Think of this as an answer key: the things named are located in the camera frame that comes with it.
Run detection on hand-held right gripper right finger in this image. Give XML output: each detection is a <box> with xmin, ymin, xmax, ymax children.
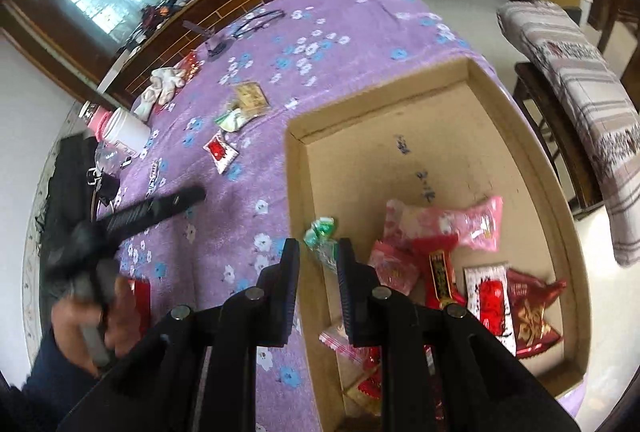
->
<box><xmin>336</xmin><ymin>238</ymin><xmax>581</xmax><ymax>432</ymax></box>

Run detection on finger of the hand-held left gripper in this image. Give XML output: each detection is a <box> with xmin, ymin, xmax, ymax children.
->
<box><xmin>95</xmin><ymin>186</ymin><xmax>207</xmax><ymax>237</ymax></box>

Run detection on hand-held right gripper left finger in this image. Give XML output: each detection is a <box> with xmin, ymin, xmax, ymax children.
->
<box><xmin>57</xmin><ymin>238</ymin><xmax>301</xmax><ymax>432</ymax></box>

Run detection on clear pale snack packet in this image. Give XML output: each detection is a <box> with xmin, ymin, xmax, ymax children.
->
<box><xmin>319</xmin><ymin>319</ymin><xmax>373</xmax><ymax>405</ymax></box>

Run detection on pink cartoon snack packet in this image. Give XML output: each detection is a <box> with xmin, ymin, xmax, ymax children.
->
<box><xmin>385</xmin><ymin>196</ymin><xmax>504</xmax><ymax>253</ymax></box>
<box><xmin>369</xmin><ymin>239</ymin><xmax>422</xmax><ymax>297</ymax></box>

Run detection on green candy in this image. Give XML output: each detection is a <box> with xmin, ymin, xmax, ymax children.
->
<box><xmin>304</xmin><ymin>217</ymin><xmax>342</xmax><ymax>273</ymax></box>
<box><xmin>214</xmin><ymin>108</ymin><xmax>248</xmax><ymax>133</ymax></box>

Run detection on red snack packet green label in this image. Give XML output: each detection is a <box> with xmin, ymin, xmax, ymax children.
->
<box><xmin>357</xmin><ymin>347</ymin><xmax>384</xmax><ymax>415</ymax></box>

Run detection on red packet with gold label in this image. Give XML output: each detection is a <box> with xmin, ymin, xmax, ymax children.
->
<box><xmin>412</xmin><ymin>234</ymin><xmax>469</xmax><ymax>311</ymax></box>

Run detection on large white red snack packet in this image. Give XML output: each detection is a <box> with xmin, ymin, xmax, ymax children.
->
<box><xmin>462</xmin><ymin>264</ymin><xmax>517</xmax><ymax>357</ymax></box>

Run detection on shallow cardboard box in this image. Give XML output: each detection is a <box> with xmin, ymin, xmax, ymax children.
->
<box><xmin>284</xmin><ymin>58</ymin><xmax>593</xmax><ymax>432</ymax></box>

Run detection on dark red snack packet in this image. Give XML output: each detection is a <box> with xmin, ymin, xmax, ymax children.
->
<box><xmin>506</xmin><ymin>268</ymin><xmax>569</xmax><ymax>359</ymax></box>

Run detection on person's left forearm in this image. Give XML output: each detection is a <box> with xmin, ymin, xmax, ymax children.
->
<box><xmin>20</xmin><ymin>327</ymin><xmax>103</xmax><ymax>432</ymax></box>

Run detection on person's left hand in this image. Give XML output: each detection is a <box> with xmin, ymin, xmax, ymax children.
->
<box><xmin>52</xmin><ymin>274</ymin><xmax>146</xmax><ymax>375</ymax></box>

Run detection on small white candy wrapper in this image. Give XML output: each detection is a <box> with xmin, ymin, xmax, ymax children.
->
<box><xmin>146</xmin><ymin>158</ymin><xmax>168</xmax><ymax>193</ymax></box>

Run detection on black pouch with keys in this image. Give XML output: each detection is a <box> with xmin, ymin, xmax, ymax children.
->
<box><xmin>87</xmin><ymin>169</ymin><xmax>122</xmax><ymax>209</ymax></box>

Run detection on clear plastic cup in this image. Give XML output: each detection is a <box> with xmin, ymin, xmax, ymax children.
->
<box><xmin>94</xmin><ymin>143</ymin><xmax>132</xmax><ymax>173</ymax></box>

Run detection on white plastic jar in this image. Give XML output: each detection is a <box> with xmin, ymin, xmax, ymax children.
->
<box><xmin>102</xmin><ymin>106</ymin><xmax>152</xmax><ymax>157</ymax></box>

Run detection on black bag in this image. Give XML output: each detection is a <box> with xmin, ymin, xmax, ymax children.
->
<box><xmin>39</xmin><ymin>134</ymin><xmax>101</xmax><ymax>263</ymax></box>

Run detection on small white red snack packet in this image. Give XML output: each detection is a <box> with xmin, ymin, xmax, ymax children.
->
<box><xmin>202</xmin><ymin>132</ymin><xmax>240</xmax><ymax>175</ymax></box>

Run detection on white glove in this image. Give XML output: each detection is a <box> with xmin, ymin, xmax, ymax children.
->
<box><xmin>150</xmin><ymin>66</ymin><xmax>187</xmax><ymax>102</ymax></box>
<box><xmin>131</xmin><ymin>89</ymin><xmax>159</xmax><ymax>121</ymax></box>

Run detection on pink bottle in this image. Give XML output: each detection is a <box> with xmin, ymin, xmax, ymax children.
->
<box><xmin>79</xmin><ymin>102</ymin><xmax>114</xmax><ymax>139</ymax></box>

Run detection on tan snack packet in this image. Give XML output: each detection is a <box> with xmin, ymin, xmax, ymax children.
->
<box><xmin>234</xmin><ymin>82</ymin><xmax>270</xmax><ymax>117</ymax></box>

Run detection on red patterned packet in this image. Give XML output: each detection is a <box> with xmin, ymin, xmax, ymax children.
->
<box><xmin>177</xmin><ymin>52</ymin><xmax>202</xmax><ymax>78</ymax></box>

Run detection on dark phone stand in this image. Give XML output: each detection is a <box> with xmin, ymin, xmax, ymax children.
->
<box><xmin>182</xmin><ymin>19</ymin><xmax>231</xmax><ymax>61</ymax></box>

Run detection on eyeglasses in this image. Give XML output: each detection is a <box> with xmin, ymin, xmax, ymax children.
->
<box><xmin>231</xmin><ymin>9</ymin><xmax>286</xmax><ymax>37</ymax></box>

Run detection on purple floral tablecloth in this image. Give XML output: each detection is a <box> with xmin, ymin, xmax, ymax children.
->
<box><xmin>90</xmin><ymin>0</ymin><xmax>586</xmax><ymax>432</ymax></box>

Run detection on wooden chair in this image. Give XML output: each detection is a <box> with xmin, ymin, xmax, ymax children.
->
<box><xmin>512</xmin><ymin>62</ymin><xmax>607</xmax><ymax>220</ymax></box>

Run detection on chair with plaid cushion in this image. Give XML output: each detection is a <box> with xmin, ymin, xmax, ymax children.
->
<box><xmin>496</xmin><ymin>0</ymin><xmax>640</xmax><ymax>267</ymax></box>

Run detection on white bucket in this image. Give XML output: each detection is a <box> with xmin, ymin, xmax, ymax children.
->
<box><xmin>577</xmin><ymin>0</ymin><xmax>597</xmax><ymax>28</ymax></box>

